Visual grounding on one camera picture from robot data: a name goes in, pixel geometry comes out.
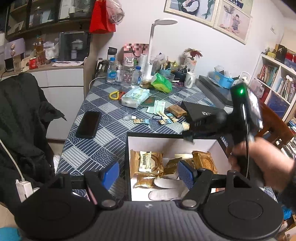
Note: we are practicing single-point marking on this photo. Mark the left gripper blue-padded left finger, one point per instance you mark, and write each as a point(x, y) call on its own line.
point(98, 184)

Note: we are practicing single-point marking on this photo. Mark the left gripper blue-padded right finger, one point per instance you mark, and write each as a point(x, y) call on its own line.
point(198, 183)

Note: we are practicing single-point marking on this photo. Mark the gold mooncake packet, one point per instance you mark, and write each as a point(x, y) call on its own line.
point(176, 110)
point(204, 160)

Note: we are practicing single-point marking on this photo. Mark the colourful snack sachet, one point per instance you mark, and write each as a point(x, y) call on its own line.
point(141, 121)

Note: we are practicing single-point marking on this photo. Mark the person right hand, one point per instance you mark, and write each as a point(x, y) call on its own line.
point(277, 168)

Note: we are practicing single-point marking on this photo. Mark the grey topped white mini fridge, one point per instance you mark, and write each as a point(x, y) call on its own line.
point(220, 96)

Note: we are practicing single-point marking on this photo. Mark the wooden chair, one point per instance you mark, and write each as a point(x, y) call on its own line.
point(280, 133)

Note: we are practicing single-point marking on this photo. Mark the black box lid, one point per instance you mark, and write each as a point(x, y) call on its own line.
point(195, 111)

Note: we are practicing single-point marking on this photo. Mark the blue plastic basket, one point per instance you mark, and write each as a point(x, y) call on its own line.
point(222, 81)

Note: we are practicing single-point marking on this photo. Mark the black white gift box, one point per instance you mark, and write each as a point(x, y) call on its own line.
point(151, 162)

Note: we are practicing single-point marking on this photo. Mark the black smartphone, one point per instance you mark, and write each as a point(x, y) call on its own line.
point(88, 125)

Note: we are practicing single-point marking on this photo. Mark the white bookshelf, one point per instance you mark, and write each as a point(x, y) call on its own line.
point(274, 83)

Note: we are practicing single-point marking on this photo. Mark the white mug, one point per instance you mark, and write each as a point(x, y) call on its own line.
point(189, 80)

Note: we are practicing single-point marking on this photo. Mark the small clear plastic bottle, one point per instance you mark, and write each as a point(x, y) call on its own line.
point(129, 117)

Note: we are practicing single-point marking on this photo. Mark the blue white candy wrapper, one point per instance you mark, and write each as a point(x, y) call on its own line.
point(157, 118)

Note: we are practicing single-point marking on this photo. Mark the light green paper packet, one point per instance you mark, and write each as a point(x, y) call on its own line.
point(159, 105)

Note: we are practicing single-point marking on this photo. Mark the red feather plant decoration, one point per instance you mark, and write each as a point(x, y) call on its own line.
point(193, 53)

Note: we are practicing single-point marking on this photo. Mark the green tissue pack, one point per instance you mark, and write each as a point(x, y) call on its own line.
point(161, 83)

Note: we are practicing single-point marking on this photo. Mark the light blue small basket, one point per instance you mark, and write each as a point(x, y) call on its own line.
point(165, 72)

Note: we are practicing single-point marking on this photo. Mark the light blue tissue pack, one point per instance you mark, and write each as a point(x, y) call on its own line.
point(135, 97)

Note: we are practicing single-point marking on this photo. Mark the dark green booklet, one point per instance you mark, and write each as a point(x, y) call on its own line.
point(149, 102)

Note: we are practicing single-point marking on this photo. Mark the black jacket on chair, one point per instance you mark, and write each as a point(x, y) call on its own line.
point(25, 117)

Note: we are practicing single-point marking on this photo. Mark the blue cap water bottle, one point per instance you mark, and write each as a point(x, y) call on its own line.
point(111, 71)
point(136, 76)

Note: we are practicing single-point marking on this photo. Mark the red gift bag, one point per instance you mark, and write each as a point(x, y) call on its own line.
point(100, 23)

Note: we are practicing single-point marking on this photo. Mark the dark glass door cabinet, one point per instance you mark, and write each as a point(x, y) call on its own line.
point(42, 17)

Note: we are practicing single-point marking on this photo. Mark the white charger with cable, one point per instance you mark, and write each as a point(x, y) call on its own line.
point(24, 187)

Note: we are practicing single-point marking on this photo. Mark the yellow handled scissors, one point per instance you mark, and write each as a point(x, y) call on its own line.
point(117, 95)

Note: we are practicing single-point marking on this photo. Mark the framed picture on wall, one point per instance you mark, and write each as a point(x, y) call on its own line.
point(232, 21)

